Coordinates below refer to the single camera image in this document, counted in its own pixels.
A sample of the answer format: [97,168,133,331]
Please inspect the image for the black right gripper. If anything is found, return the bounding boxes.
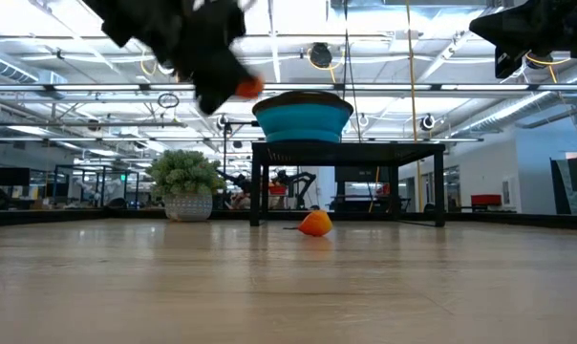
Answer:
[468,0,577,80]

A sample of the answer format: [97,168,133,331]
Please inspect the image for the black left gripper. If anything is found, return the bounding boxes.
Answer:
[162,0,265,116]

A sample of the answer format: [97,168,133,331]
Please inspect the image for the small orange fruit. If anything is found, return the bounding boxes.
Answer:
[234,75,267,100]
[282,209,334,238]

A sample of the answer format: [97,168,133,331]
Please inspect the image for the blue collapsible bowl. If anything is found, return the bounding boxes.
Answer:
[251,90,355,145]

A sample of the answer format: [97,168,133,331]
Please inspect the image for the green succulent in pot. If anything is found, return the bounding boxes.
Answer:
[144,149,228,223]

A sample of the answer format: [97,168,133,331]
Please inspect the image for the black perforated metal shelf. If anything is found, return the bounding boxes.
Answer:
[248,140,447,228]

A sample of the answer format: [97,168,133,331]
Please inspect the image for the dark panel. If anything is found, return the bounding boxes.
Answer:
[549,156,577,217]

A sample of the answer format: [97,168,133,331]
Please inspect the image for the black screen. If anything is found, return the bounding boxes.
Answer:
[334,165,391,184]

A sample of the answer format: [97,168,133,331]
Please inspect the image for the red box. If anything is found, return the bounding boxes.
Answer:
[470,193,503,207]

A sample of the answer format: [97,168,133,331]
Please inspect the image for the black aluminium table frame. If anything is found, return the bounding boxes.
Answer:
[0,208,577,232]

